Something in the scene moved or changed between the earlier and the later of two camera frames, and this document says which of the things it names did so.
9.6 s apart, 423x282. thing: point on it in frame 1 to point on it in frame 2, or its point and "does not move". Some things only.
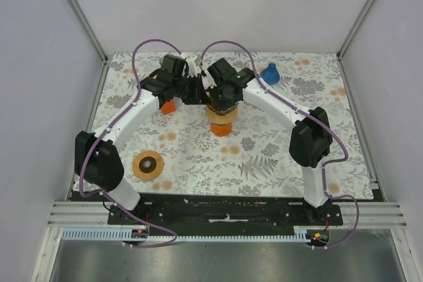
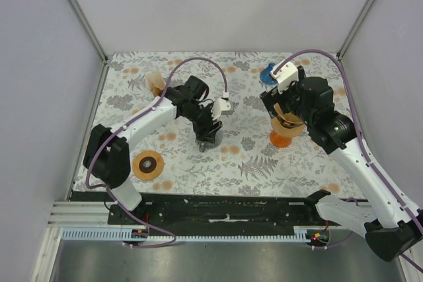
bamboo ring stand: [148, 165] does not move
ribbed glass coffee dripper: [231, 113] to [277, 125]
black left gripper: [199, 96] to [207, 131]
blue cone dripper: [270, 75] does not move
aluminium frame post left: [79, 12] does not move
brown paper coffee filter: [210, 97] to [289, 117]
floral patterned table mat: [223, 126] does not move
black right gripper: [220, 106] to [273, 96]
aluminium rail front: [95, 214] does not move
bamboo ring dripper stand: [221, 119] to [282, 129]
